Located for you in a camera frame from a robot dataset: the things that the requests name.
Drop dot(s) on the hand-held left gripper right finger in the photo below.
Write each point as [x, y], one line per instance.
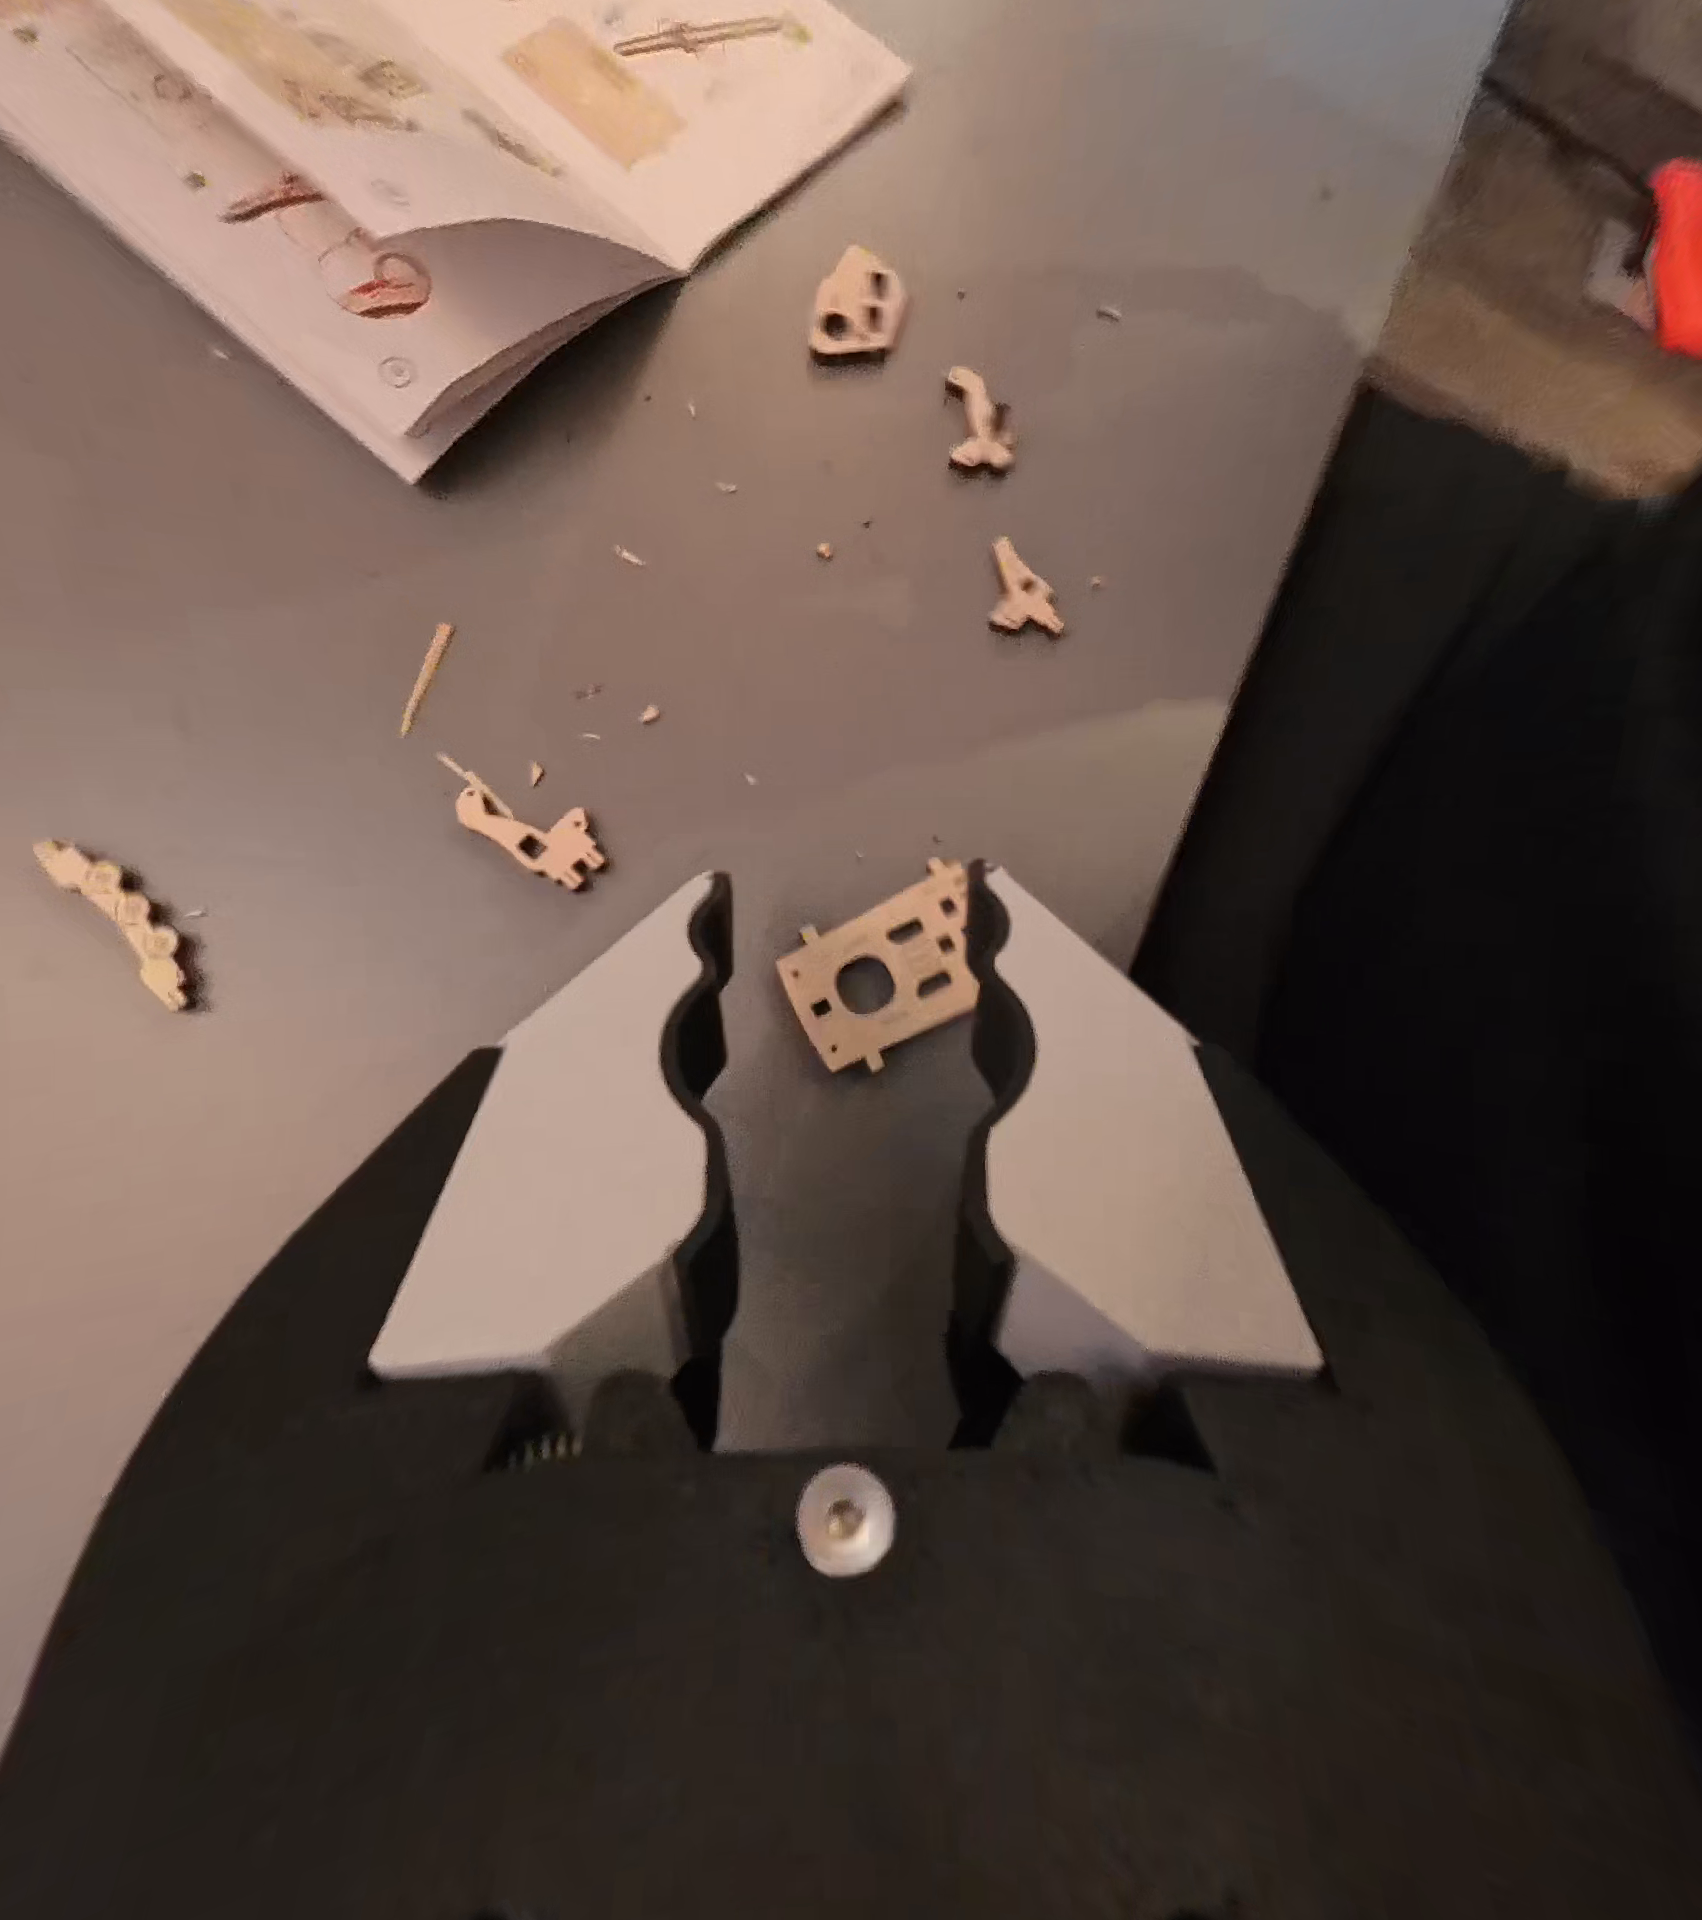
[1137, 1184]

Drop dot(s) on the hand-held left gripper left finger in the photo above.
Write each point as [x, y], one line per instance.
[550, 1184]

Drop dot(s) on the wooden plate part with hole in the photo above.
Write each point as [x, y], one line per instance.
[919, 998]

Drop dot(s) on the long angled wooden part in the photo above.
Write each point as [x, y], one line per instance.
[550, 848]

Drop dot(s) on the curved toothed wooden part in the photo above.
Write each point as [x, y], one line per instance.
[116, 909]

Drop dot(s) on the wooden toothpick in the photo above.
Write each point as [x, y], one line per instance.
[426, 678]

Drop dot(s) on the small forked wooden part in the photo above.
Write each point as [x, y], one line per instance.
[1018, 601]

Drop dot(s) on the small hooked wooden part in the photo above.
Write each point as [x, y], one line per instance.
[979, 442]

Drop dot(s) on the blocky wooden part with holes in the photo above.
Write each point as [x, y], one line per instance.
[859, 338]

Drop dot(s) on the open instruction booklet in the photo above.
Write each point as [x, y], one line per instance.
[340, 151]

